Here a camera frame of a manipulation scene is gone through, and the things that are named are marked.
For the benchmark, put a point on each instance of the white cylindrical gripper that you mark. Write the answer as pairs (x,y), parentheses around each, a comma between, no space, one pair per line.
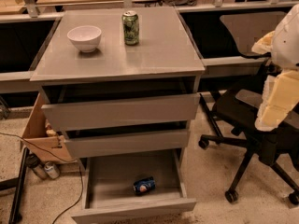
(288,42)

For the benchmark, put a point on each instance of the blue pepsi can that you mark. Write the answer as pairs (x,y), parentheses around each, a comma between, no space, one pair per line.
(144,185)

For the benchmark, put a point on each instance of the grey top drawer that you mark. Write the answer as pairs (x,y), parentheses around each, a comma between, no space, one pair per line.
(124,112)

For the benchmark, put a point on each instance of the grey drawer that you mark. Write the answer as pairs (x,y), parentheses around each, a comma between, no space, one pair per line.
(127,143)
(108,193)
(124,112)

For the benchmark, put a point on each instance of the grey middle drawer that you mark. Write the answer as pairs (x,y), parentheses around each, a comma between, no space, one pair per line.
(127,143)

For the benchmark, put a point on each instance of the green soda can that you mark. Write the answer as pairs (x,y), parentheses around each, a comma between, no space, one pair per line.
(130,23)

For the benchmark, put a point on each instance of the grey drawer cabinet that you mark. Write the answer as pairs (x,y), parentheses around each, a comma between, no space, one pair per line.
(163,63)

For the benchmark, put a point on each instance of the grey bottom drawer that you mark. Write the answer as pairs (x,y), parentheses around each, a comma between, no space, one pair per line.
(108,193)

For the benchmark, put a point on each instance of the white spray can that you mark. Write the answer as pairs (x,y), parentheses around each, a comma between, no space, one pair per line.
(52,170)

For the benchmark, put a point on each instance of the black office chair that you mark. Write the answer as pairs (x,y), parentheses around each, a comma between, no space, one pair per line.
(239,107)

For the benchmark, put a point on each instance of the white ceramic bowl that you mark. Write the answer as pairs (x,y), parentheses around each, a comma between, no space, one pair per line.
(85,38)

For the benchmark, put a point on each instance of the brown cardboard box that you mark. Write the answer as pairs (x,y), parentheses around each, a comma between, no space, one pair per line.
(41,139)

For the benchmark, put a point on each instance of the dark spray bottle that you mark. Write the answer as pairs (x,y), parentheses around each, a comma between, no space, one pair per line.
(34,163)

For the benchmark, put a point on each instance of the black stand leg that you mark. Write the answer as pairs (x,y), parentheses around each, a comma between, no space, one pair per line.
(17,184)

